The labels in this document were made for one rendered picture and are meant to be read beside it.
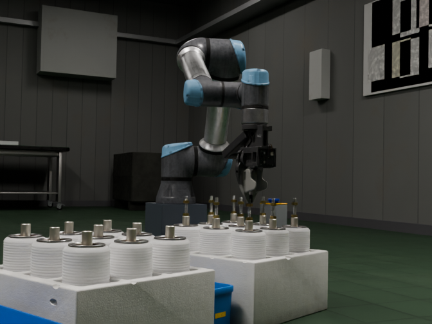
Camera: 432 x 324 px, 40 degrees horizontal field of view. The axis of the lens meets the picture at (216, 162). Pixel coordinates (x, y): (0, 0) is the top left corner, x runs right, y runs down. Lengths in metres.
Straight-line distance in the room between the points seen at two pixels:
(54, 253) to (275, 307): 0.65
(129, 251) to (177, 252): 0.13
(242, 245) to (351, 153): 4.03
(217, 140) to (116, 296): 1.10
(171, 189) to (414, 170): 3.08
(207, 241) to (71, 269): 0.57
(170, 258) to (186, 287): 0.07
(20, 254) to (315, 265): 0.86
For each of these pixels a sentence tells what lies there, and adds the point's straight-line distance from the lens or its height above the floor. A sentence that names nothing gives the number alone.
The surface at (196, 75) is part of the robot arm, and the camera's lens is 1.78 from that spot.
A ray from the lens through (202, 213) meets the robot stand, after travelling 2.22.
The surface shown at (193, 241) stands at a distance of 1.77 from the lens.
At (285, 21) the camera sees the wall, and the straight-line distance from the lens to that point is 6.74.
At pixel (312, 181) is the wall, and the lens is 6.05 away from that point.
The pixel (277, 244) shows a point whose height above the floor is 0.21.
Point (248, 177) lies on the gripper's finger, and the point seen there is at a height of 0.40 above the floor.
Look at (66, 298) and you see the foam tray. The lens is 1.19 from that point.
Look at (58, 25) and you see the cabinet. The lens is 8.17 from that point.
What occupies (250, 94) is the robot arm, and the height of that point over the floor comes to 0.62.
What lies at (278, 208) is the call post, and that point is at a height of 0.30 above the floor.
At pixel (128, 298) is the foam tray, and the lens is 1.25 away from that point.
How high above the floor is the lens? 0.39
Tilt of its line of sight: 2 degrees up
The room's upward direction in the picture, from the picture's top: 1 degrees clockwise
